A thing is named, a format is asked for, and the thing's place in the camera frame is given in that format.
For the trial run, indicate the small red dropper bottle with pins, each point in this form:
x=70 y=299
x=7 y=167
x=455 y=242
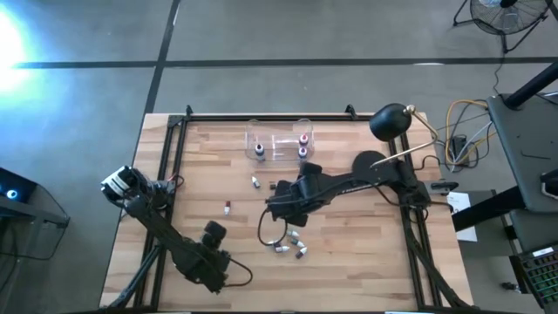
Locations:
x=227 y=207

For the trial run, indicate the black desk leg bar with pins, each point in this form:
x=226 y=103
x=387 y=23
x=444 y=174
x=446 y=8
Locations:
x=484 y=211

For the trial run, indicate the small orange-label dropper bottle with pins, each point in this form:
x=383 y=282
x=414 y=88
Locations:
x=301 y=252

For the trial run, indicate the black aluminium rig frame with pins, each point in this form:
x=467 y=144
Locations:
x=270 y=118

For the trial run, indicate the large red food colouring bottle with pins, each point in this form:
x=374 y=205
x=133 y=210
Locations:
x=304 y=139

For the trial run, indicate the black floor fan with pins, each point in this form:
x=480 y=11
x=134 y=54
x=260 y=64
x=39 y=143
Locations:
x=508 y=17

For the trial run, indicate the black table clamp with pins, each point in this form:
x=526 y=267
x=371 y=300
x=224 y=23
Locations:
x=350 y=112
x=188 y=111

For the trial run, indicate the backlit keyboard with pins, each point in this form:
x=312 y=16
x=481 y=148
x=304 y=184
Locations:
x=540 y=275

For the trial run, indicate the black power strip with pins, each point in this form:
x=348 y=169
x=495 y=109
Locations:
x=458 y=146

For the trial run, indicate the black box blue light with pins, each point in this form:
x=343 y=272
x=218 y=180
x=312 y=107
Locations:
x=11 y=187

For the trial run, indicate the clear plastic container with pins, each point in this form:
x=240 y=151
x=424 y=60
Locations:
x=279 y=131

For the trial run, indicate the black metal pole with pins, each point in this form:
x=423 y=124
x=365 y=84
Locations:
x=534 y=85

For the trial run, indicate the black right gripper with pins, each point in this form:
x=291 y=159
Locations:
x=290 y=200

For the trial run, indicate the black white desk device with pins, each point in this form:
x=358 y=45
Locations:
x=550 y=183

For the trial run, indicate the small black-label dropper bottle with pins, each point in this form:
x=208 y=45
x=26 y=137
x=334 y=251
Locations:
x=282 y=249

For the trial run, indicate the dark grey desk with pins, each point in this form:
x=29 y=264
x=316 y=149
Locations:
x=527 y=144

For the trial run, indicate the large dark food colouring bottle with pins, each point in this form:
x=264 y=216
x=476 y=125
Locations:
x=259 y=149

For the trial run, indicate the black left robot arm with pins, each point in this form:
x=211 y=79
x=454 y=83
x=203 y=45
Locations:
x=161 y=231

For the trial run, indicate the large purple food colouring bottle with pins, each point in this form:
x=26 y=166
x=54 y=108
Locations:
x=302 y=152

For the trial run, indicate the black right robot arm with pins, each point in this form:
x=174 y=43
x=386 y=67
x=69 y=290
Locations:
x=349 y=185

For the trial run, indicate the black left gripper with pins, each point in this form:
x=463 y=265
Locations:
x=205 y=270

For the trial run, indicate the white paper sheet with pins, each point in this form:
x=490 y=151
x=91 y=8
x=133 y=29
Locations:
x=460 y=202

